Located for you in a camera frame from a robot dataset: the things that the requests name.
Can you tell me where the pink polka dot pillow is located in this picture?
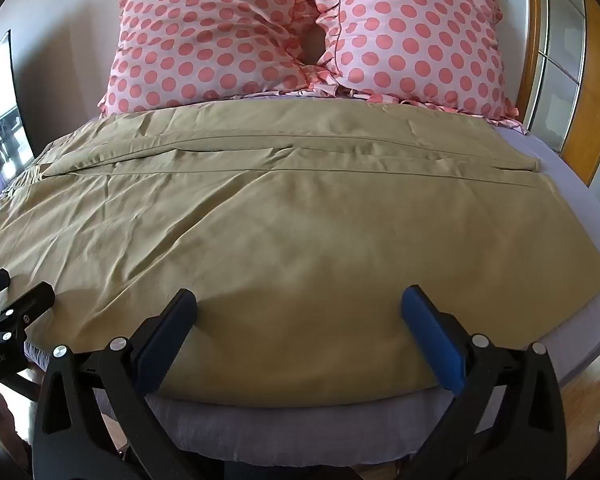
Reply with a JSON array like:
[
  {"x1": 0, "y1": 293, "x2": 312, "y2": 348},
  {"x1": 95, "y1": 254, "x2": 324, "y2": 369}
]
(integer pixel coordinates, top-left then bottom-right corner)
[
  {"x1": 97, "y1": 0, "x2": 326, "y2": 117},
  {"x1": 305, "y1": 0, "x2": 523, "y2": 133}
]

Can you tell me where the wooden wardrobe with glass doors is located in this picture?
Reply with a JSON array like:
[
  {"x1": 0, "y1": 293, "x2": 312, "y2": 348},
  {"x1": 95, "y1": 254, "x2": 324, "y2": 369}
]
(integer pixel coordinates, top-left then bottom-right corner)
[{"x1": 522, "y1": 0, "x2": 600, "y2": 187}]

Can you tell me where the olive tan bed sheet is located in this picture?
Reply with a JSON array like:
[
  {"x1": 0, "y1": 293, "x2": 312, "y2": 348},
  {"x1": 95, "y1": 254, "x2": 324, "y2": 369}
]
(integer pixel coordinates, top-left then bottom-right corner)
[{"x1": 0, "y1": 97, "x2": 600, "y2": 407}]

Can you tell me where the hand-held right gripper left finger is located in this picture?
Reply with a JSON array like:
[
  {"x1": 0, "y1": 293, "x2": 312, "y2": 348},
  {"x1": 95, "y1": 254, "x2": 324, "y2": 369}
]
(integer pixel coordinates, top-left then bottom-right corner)
[{"x1": 32, "y1": 288, "x2": 198, "y2": 480}]

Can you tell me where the bed with lavender sheet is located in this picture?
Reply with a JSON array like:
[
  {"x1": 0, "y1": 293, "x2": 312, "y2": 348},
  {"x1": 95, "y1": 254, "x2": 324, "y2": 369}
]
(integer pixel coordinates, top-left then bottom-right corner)
[{"x1": 0, "y1": 95, "x2": 600, "y2": 467}]

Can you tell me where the dark framed window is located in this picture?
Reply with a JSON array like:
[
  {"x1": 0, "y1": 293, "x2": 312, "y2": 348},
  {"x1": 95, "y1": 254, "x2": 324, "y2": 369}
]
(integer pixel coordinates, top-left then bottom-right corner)
[{"x1": 0, "y1": 30, "x2": 37, "y2": 208}]

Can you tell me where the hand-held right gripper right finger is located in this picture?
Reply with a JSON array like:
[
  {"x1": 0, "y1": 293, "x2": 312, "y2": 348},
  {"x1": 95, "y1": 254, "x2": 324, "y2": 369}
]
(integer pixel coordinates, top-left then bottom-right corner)
[{"x1": 400, "y1": 285, "x2": 567, "y2": 480}]

